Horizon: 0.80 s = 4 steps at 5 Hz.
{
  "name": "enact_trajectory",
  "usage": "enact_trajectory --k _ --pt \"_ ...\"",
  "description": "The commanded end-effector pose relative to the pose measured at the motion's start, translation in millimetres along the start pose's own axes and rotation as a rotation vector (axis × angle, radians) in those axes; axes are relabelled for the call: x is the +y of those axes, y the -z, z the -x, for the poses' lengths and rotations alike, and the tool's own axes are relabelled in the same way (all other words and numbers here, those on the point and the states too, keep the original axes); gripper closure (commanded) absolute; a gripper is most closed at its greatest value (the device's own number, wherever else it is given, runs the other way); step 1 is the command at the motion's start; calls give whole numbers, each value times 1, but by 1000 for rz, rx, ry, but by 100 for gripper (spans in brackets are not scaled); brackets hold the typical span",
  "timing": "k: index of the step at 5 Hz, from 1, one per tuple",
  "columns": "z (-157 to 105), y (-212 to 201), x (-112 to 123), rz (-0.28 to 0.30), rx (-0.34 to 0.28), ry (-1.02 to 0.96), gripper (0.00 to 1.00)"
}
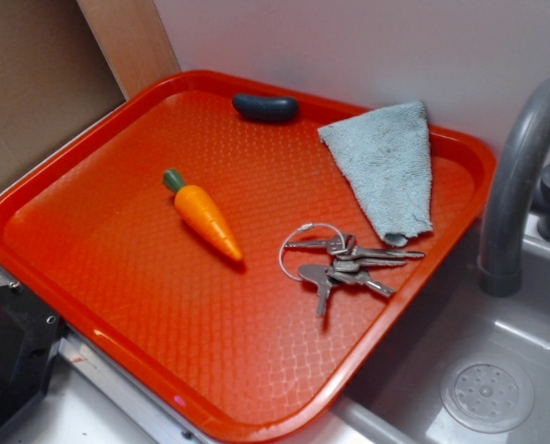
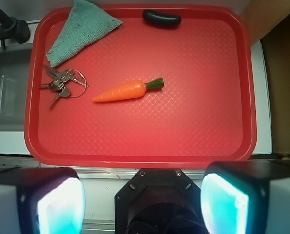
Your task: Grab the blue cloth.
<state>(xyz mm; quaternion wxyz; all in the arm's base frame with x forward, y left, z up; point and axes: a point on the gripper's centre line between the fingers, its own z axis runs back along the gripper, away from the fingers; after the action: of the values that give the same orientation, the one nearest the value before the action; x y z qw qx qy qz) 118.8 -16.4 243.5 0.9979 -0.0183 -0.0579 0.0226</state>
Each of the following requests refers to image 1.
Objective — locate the orange plastic tray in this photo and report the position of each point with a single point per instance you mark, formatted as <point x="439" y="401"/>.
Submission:
<point x="234" y="347"/>

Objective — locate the grey plastic sink basin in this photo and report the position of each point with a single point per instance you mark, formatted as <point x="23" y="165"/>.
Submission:
<point x="395" y="397"/>

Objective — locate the dark blue oval object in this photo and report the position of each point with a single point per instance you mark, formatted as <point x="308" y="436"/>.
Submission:
<point x="265" y="109"/>

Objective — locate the wooden board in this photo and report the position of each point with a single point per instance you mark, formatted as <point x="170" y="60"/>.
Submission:
<point x="133" y="41"/>

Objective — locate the orange toy carrot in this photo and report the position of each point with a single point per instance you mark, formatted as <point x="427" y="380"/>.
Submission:
<point x="200" y="212"/>

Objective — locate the black box with screws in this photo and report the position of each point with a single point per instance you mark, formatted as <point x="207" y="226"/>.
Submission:
<point x="30" y="334"/>

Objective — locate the sink drain strainer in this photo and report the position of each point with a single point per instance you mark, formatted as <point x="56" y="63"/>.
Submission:
<point x="487" y="393"/>

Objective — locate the light blue cloth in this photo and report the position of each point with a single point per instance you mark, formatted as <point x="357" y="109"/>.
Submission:
<point x="385" y="156"/>

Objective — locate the cardboard panel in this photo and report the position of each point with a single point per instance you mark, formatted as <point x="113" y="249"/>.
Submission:
<point x="54" y="82"/>

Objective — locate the bunch of silver keys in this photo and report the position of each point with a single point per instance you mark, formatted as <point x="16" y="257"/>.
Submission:
<point x="350" y="263"/>

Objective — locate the grey toy faucet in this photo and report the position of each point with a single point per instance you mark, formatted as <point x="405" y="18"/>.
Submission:
<point x="514" y="191"/>

